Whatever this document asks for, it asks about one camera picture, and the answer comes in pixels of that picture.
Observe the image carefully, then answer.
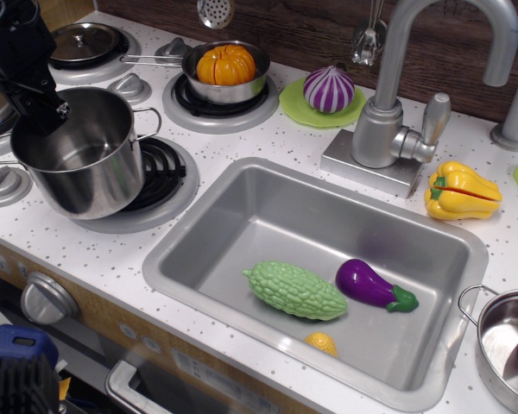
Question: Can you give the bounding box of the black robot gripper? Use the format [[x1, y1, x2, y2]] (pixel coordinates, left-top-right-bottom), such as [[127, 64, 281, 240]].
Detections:
[[0, 1, 71, 135]]

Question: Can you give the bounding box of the large steel stock pot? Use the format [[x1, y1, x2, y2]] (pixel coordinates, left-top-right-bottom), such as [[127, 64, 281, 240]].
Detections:
[[9, 87, 145, 220]]

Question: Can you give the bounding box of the steel pot lid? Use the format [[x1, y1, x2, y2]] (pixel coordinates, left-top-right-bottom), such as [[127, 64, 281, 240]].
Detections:
[[51, 22, 122, 63]]

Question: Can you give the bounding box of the silver stove knob front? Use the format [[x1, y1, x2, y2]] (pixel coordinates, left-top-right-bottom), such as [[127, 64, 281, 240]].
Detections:
[[0, 166, 32, 208]]

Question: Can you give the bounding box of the silver stove knob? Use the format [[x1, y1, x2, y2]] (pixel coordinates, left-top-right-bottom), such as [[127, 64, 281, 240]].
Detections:
[[107, 73, 152, 106], [155, 37, 192, 66], [0, 166, 32, 208]]

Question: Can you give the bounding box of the back left stove burner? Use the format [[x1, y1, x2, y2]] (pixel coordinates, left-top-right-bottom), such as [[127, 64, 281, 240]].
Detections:
[[48, 23, 141, 85]]

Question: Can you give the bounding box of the silver stove knob centre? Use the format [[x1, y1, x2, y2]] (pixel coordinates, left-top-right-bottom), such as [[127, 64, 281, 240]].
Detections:
[[107, 73, 152, 106]]

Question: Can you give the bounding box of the silver stove knob back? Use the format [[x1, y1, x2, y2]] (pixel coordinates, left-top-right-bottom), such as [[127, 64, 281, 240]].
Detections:
[[155, 37, 192, 66]]

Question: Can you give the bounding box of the steel pot at right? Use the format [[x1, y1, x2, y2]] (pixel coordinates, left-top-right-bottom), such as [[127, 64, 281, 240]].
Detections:
[[458, 285, 518, 413]]

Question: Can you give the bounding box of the front black coil burner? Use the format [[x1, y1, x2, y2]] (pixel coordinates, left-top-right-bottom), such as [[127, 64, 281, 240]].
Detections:
[[75, 137, 199, 234]]

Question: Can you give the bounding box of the orange toy pumpkin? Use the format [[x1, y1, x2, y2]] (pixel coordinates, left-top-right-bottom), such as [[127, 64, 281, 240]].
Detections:
[[196, 44, 256, 86]]

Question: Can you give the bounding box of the silver oven dial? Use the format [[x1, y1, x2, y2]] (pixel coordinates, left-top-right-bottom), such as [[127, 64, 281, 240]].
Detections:
[[21, 272, 79, 325]]

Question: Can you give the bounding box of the small steel saucepan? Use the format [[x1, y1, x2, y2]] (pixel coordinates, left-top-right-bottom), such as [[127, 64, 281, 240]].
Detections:
[[122, 41, 270, 104]]

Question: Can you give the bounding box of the hanging perforated ladle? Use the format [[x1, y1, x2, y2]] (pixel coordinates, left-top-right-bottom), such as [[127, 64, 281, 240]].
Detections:
[[197, 0, 236, 29]]

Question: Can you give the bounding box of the back right coil burner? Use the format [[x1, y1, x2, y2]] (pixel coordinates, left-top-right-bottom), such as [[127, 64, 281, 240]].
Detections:
[[161, 74, 278, 135]]

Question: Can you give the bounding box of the grey sink basin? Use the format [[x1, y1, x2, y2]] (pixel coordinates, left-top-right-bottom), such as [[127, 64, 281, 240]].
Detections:
[[142, 158, 489, 411]]

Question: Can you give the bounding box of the light green plate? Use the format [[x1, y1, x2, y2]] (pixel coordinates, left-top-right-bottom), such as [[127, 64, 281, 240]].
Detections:
[[279, 78, 366, 129]]

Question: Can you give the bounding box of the blue black clamp device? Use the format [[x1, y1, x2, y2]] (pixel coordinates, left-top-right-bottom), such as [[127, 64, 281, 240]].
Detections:
[[0, 324, 60, 413]]

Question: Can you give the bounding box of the purple white toy onion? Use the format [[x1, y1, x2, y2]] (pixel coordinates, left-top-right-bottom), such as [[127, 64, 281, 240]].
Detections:
[[302, 66, 355, 114]]

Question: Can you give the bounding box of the green toy bitter gourd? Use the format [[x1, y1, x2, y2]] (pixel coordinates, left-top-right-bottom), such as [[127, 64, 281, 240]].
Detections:
[[242, 260, 348, 321]]

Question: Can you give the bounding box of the hanging clear spoon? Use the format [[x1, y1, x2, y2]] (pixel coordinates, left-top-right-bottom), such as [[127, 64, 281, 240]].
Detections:
[[352, 0, 388, 66]]

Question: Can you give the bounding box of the silver toy faucet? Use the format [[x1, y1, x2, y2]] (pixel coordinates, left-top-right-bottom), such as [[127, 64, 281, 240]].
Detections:
[[319, 0, 518, 199]]

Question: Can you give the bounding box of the purple toy eggplant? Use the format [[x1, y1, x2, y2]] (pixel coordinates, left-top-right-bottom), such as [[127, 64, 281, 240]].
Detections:
[[335, 259, 419, 313]]

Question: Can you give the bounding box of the yellow toy corn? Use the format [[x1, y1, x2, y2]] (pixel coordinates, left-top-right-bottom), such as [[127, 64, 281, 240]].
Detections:
[[304, 331, 338, 357]]

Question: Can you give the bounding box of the yellow toy bell pepper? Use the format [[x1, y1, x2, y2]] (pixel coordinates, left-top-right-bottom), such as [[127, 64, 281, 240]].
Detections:
[[424, 161, 502, 221]]

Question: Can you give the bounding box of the silver oven door handle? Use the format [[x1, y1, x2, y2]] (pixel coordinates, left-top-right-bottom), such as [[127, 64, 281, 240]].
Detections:
[[104, 360, 181, 413]]

